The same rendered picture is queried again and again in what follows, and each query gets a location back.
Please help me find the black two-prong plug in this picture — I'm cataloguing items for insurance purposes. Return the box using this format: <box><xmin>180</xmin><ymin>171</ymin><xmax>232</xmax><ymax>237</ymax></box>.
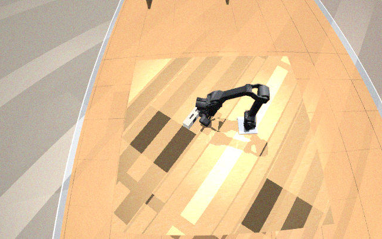
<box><xmin>199</xmin><ymin>111</ymin><xmax>208</xmax><ymax>117</ymax></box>

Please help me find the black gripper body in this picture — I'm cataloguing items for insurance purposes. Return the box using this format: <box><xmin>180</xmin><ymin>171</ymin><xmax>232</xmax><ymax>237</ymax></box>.
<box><xmin>199</xmin><ymin>107</ymin><xmax>218</xmax><ymax>127</ymax></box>

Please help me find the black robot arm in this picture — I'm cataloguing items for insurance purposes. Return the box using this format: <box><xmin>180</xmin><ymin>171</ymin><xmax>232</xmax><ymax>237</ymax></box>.
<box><xmin>195</xmin><ymin>83</ymin><xmax>270</xmax><ymax>131</ymax></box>

